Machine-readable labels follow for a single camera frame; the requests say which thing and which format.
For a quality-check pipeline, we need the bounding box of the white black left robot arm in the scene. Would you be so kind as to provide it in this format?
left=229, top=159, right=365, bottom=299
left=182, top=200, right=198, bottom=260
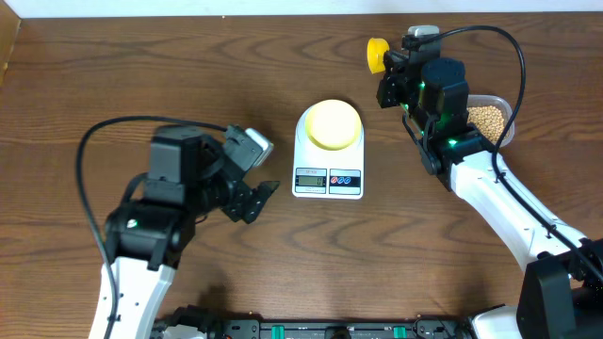
left=90, top=125, right=279, bottom=338

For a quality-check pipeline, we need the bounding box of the yellow plastic measuring scoop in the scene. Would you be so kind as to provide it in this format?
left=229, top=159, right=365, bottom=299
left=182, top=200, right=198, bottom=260
left=367, top=38, right=390, bottom=74

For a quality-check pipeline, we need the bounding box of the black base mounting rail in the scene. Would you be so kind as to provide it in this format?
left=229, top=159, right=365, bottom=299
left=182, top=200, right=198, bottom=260
left=149, top=306, right=473, bottom=339

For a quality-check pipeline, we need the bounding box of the white digital kitchen scale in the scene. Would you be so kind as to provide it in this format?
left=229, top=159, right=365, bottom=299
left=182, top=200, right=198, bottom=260
left=291, top=106, right=365, bottom=200

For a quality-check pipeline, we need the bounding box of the yellow plastic bowl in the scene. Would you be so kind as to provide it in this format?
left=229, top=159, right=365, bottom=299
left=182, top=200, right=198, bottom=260
left=304, top=99, right=362, bottom=151

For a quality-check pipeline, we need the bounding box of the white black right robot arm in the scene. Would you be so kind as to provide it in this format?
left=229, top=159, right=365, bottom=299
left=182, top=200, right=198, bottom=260
left=367, top=25, right=602, bottom=338

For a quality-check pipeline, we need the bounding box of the clear plastic soybean container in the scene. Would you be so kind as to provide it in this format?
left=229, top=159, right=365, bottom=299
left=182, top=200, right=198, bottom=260
left=467, top=94, right=513, bottom=144

